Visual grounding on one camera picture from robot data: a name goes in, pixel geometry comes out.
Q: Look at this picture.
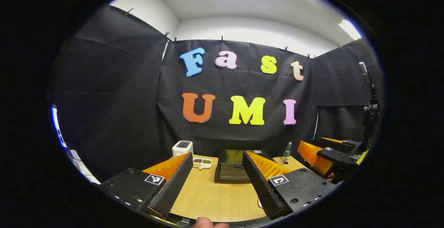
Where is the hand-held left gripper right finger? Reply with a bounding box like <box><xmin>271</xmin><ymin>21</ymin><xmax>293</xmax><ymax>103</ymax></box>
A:
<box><xmin>242</xmin><ymin>150</ymin><xmax>338</xmax><ymax>220</ymax></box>

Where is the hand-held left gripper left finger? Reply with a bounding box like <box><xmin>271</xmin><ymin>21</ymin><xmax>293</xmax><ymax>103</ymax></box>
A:
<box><xmin>99</xmin><ymin>152</ymin><xmax>194</xmax><ymax>218</ymax></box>

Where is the black electric oven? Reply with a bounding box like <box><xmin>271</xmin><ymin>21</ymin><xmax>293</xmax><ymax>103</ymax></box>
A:
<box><xmin>214</xmin><ymin>149</ymin><xmax>273</xmax><ymax>183</ymax></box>

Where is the white divided snack tray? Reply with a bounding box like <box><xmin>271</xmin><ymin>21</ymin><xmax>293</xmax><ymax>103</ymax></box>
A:
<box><xmin>193</xmin><ymin>158</ymin><xmax>212</xmax><ymax>170</ymax></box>

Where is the white toaster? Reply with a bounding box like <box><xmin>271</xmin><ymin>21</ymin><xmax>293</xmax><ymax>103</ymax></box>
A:
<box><xmin>172</xmin><ymin>140</ymin><xmax>194</xmax><ymax>158</ymax></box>

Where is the black backdrop cloth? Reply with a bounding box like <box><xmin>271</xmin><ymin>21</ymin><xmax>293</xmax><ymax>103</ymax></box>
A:
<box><xmin>49</xmin><ymin>5</ymin><xmax>384</xmax><ymax>183</ymax></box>

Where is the small ceiling light panel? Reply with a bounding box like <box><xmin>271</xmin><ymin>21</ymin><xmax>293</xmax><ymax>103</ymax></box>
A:
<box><xmin>339</xmin><ymin>19</ymin><xmax>362</xmax><ymax>41</ymax></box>

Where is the black camera stand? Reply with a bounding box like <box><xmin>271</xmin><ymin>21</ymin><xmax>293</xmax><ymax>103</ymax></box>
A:
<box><xmin>359</xmin><ymin>62</ymin><xmax>381</xmax><ymax>149</ymax></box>

